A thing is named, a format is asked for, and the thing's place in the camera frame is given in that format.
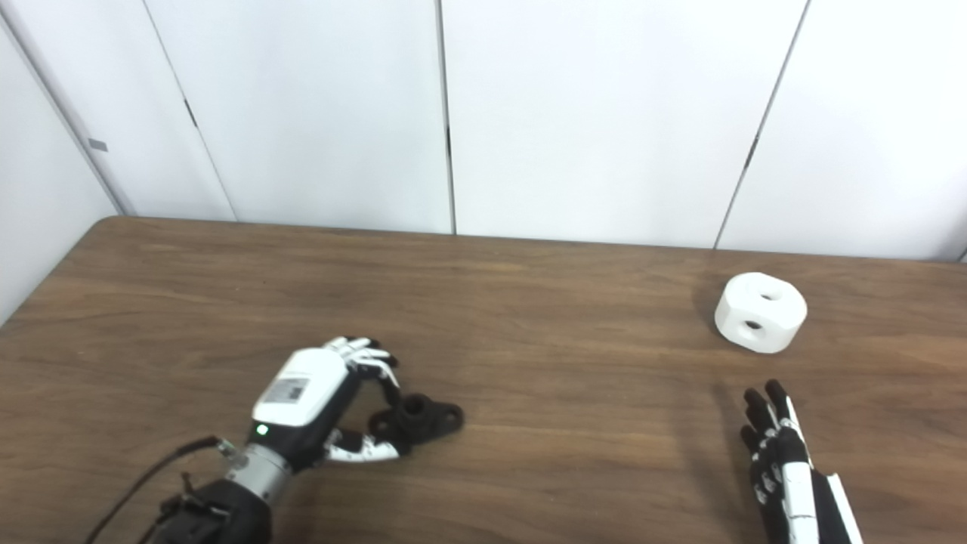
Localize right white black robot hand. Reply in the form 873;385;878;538
740;380;864;544

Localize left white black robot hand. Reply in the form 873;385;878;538
249;336;412;473

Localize black flanged holder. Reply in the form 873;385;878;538
368;394;465;454

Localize round white block with holes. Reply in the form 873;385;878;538
714;273;808;354

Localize thick black left wrist cable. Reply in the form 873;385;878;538
83;437;229;544

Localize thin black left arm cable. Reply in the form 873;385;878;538
155;474;199;530

